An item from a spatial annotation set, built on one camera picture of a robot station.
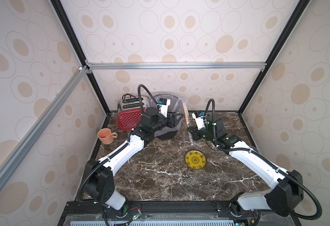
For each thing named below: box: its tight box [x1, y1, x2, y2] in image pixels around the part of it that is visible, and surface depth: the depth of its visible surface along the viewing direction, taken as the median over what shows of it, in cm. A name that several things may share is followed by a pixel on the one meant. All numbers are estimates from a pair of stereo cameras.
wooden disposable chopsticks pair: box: [182, 102, 190, 124], surface depth 78 cm
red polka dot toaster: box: [115, 99, 142, 131], surface depth 102 cm
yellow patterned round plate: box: [184, 150, 207, 170], surface depth 94 cm
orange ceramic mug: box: [97, 128, 118, 146], surface depth 97 cm
